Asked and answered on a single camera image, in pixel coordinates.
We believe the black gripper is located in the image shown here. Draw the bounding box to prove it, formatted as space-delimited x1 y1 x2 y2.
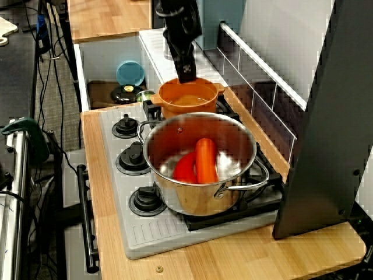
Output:
163 29 198 85

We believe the orange plastic pot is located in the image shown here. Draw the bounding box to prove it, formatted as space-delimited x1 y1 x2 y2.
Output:
150 77 226 120

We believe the black stove knob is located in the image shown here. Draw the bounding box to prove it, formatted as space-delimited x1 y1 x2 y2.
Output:
111 113 139 139
128 182 167 217
115 141 151 176

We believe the stainless steel pot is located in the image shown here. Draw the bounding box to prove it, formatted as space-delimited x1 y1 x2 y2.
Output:
136 112 270 217

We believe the grey stove top plate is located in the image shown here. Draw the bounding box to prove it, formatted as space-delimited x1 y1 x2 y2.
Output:
98 101 285 260

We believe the wooden stove counter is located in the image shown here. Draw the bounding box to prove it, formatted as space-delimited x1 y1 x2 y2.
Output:
80 84 367 280

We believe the green toy can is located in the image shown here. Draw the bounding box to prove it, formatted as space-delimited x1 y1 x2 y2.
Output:
135 89 155 103

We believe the blue bowl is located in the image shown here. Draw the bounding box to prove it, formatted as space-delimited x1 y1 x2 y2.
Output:
116 60 146 87

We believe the black lid with yellow knob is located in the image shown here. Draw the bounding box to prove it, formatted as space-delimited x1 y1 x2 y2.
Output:
110 84 143 104

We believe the dark tile backsplash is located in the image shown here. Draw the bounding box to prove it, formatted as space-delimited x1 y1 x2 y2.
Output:
215 22 308 173

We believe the orange toy carrot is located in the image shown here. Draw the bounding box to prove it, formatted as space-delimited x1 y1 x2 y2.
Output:
195 138 219 184

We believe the white toy sink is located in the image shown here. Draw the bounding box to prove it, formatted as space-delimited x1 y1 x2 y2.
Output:
72 29 222 113

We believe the red toy vegetable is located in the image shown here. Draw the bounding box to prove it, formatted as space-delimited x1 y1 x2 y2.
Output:
173 150 198 184

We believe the wooden side counter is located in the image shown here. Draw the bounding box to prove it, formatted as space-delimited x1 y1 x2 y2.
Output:
66 0 153 44

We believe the black burner grate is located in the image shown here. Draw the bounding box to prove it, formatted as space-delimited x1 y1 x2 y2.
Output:
142 93 285 232

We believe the black upright panel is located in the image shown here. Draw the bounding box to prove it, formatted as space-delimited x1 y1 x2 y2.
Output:
272 0 373 240

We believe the green clamp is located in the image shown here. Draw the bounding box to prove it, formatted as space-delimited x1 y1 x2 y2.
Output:
1 116 50 164

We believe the white cutting board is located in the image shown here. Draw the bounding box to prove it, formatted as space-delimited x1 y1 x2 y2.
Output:
0 16 19 47

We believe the black hanging cable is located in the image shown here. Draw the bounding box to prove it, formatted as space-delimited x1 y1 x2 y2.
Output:
46 0 82 149

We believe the blue cable clip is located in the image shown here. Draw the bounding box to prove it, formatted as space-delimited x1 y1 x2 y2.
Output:
36 14 49 41

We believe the black oven door handle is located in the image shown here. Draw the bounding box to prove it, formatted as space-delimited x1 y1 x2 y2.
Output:
76 164 100 274

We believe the silver metal frame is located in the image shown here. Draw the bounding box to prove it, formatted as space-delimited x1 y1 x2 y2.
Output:
0 118 30 280

